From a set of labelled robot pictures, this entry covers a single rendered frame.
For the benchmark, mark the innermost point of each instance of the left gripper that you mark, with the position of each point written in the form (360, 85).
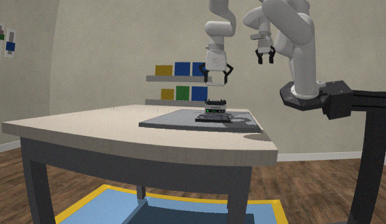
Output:
(216, 61)

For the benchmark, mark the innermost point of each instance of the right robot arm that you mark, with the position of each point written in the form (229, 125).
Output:
(256, 19)

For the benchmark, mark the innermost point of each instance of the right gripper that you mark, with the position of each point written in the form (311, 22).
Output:
(265, 46)

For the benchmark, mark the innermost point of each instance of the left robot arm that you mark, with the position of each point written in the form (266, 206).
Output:
(297, 27)

